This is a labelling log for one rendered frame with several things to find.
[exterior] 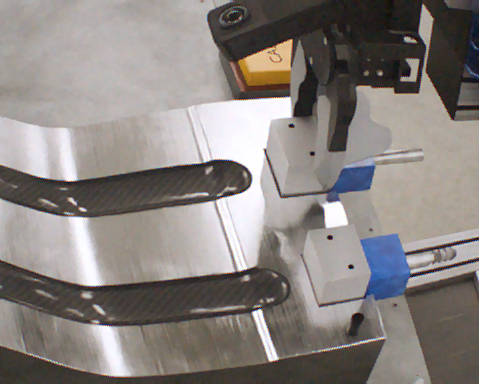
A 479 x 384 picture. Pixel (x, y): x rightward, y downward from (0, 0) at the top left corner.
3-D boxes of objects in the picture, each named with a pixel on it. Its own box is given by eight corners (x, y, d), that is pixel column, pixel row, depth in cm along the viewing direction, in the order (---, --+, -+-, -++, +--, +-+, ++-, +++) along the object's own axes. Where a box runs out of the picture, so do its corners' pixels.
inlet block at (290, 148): (407, 154, 103) (416, 110, 99) (424, 197, 100) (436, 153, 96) (261, 167, 100) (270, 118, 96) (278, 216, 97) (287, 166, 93)
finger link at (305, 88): (357, 129, 100) (380, 67, 92) (288, 134, 99) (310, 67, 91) (347, 98, 102) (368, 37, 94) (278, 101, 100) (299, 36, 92)
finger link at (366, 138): (392, 202, 94) (401, 97, 89) (322, 211, 92) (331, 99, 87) (379, 181, 96) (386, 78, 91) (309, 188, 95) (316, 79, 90)
